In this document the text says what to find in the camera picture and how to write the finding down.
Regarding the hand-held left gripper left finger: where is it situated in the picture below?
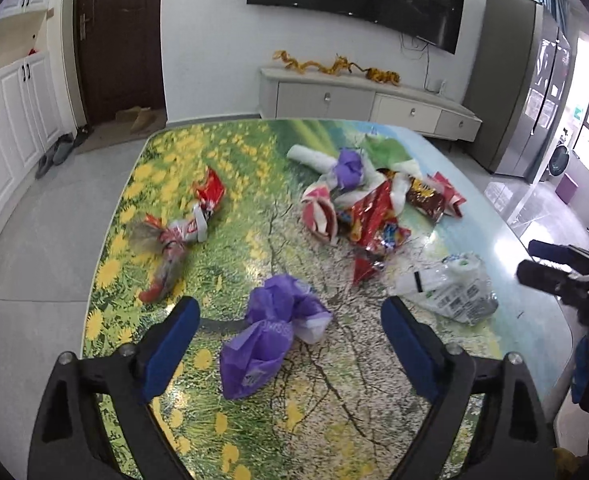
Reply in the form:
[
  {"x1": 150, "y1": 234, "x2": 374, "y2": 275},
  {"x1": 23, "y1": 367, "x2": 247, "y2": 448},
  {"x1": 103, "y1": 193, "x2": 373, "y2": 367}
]
[{"x1": 27, "y1": 296, "x2": 202, "y2": 480}]

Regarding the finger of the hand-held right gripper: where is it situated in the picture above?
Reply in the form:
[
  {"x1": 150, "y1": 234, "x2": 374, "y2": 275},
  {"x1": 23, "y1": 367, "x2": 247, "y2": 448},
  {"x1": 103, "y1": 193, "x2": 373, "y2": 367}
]
[
  {"x1": 517, "y1": 259, "x2": 589, "y2": 307},
  {"x1": 527, "y1": 239, "x2": 589, "y2": 272}
]

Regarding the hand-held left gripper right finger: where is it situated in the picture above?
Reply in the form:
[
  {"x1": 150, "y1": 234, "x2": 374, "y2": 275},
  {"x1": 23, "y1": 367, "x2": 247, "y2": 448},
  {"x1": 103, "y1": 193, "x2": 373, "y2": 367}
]
[{"x1": 381, "y1": 296, "x2": 558, "y2": 480}]

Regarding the large purple plastic bag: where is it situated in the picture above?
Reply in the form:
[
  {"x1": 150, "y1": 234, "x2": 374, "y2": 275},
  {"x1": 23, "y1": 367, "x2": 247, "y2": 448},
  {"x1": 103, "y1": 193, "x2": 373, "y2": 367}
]
[{"x1": 218, "y1": 274, "x2": 334, "y2": 401}]

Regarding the red white snack packet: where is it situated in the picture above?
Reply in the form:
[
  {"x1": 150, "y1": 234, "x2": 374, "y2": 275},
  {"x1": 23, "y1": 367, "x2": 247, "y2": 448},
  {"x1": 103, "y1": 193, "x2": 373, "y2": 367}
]
[{"x1": 429, "y1": 172, "x2": 468, "y2": 218}]

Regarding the shiny red snack wrapper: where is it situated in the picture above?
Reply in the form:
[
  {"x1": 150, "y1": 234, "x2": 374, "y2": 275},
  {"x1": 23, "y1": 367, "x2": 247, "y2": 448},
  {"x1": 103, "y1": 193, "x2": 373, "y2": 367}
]
[{"x1": 347, "y1": 180, "x2": 413, "y2": 286}]

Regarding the brown snack packet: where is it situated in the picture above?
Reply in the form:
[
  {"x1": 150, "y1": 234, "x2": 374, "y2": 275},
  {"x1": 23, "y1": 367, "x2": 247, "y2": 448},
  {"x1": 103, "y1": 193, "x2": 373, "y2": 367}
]
[{"x1": 407, "y1": 177, "x2": 448, "y2": 223}]

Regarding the white plastic bag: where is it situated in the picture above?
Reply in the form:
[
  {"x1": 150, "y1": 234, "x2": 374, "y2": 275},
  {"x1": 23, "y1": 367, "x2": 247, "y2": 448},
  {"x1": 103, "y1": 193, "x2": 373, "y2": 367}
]
[{"x1": 365, "y1": 162, "x2": 418, "y2": 221}]

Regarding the red white striped wrapper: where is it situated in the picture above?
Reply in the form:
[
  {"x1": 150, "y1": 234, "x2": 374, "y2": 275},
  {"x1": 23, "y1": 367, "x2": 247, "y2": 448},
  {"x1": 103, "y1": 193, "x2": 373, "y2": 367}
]
[{"x1": 299, "y1": 185, "x2": 340, "y2": 246}]

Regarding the white paper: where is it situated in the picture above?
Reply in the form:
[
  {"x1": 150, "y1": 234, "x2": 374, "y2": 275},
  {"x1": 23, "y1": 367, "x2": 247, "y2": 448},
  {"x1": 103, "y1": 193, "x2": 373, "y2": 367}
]
[{"x1": 287, "y1": 144, "x2": 338, "y2": 173}]

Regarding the purple stool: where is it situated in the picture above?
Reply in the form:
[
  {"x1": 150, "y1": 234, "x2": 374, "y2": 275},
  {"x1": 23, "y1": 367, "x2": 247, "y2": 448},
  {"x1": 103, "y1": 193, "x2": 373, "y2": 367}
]
[{"x1": 557, "y1": 172, "x2": 581, "y2": 205}]

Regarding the washing machine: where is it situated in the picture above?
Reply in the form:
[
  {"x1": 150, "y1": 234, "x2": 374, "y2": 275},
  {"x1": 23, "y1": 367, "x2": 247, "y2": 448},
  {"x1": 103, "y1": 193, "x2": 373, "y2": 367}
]
[{"x1": 547, "y1": 142, "x2": 573, "y2": 178}]

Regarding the floral printed table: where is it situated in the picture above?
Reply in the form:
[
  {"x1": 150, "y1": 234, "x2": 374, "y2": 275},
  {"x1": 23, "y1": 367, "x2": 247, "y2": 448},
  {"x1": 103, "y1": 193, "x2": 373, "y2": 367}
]
[{"x1": 83, "y1": 119, "x2": 583, "y2": 480}]

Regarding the grey refrigerator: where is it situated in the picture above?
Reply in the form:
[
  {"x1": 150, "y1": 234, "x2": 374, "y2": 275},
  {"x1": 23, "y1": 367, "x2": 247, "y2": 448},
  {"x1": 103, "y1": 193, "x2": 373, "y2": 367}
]
[{"x1": 462, "y1": 0, "x2": 573, "y2": 183}]

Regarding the purple crumpled paper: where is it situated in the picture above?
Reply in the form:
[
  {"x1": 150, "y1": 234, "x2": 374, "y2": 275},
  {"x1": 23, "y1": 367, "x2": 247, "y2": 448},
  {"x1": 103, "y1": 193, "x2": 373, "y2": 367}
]
[{"x1": 335, "y1": 147, "x2": 368, "y2": 191}]

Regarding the green crumpled paper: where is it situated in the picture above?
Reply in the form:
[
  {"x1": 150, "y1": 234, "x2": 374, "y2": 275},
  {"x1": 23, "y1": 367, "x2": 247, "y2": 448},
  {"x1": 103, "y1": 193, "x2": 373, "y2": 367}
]
[{"x1": 359, "y1": 135, "x2": 418, "y2": 171}]

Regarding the brown door mat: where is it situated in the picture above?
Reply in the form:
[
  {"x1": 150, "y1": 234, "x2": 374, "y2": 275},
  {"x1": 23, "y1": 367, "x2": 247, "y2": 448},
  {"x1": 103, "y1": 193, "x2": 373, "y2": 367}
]
[{"x1": 77, "y1": 115, "x2": 168, "y2": 155}]

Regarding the grey slipper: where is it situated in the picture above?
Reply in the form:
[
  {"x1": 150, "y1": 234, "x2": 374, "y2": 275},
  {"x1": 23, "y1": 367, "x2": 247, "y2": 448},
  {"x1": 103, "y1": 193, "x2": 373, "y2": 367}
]
[
  {"x1": 52, "y1": 134, "x2": 76, "y2": 166},
  {"x1": 35, "y1": 152, "x2": 56, "y2": 180}
]

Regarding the short golden dragon ornament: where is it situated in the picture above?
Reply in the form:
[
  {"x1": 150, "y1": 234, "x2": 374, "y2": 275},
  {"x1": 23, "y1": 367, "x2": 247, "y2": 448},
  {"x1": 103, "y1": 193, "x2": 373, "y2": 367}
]
[{"x1": 365, "y1": 67, "x2": 401, "y2": 85}]

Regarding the white television console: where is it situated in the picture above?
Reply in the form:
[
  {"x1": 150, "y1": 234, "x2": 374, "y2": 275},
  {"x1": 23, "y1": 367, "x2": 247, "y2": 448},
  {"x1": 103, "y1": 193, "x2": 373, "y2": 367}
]
[{"x1": 258, "y1": 66, "x2": 483, "y2": 143}]

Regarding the white built-in cabinet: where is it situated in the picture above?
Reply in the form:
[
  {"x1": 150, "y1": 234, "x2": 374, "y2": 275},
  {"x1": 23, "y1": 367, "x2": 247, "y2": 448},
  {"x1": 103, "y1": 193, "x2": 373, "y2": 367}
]
[{"x1": 0, "y1": 0, "x2": 78, "y2": 286}]

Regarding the long golden dragon ornament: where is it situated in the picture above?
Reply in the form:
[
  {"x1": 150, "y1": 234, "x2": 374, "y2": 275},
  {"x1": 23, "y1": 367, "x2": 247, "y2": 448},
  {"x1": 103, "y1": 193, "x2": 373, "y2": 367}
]
[{"x1": 273, "y1": 50, "x2": 368, "y2": 77}]

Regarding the dark brown door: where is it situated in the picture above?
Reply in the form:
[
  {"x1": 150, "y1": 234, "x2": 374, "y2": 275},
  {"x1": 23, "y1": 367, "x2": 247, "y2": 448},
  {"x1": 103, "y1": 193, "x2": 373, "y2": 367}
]
[{"x1": 74, "y1": 0, "x2": 168, "y2": 126}]

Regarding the television cable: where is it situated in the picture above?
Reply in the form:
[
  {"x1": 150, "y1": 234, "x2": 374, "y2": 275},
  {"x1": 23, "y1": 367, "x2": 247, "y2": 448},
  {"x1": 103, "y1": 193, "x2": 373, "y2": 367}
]
[{"x1": 402, "y1": 35, "x2": 434, "y2": 90}]

